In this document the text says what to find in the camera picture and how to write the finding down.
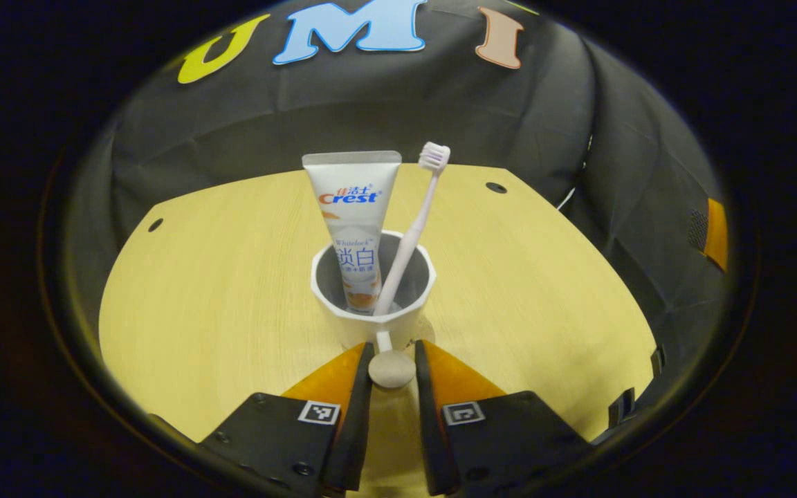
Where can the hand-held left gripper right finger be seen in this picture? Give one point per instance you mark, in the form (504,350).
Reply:
(429,436)

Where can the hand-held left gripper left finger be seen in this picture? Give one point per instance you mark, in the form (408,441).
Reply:
(357,429)

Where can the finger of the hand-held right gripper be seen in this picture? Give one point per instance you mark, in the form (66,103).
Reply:
(717,235)

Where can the white toothpaste tube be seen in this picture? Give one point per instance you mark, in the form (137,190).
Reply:
(357,221)

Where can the pale pink toothbrush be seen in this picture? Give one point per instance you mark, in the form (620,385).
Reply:
(416,228)

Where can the light wooden desktop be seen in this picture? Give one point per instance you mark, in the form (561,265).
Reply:
(218,290)

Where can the black backdrop cloth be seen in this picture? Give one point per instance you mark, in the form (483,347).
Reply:
(509,124)

